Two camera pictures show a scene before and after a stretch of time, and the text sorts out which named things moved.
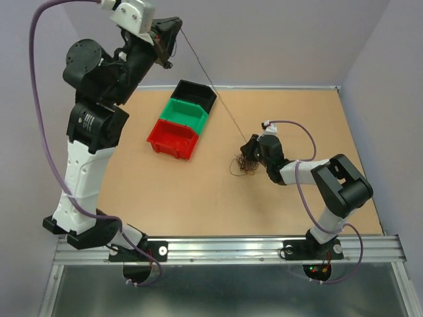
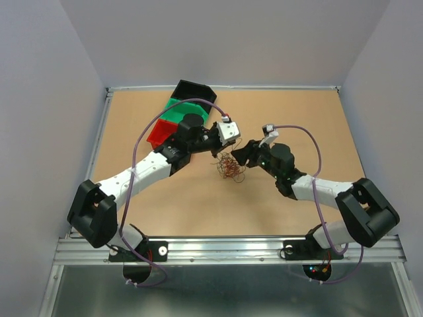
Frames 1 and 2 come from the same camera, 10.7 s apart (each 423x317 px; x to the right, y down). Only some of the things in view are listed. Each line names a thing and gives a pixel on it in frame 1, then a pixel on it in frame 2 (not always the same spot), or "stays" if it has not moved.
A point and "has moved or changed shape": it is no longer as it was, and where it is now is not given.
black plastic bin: x=199 y=94 stays
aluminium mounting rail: x=203 y=250 stays
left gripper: x=164 y=31 to x=219 y=148
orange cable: x=241 y=166 has moved or changed shape
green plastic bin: x=185 y=112 stays
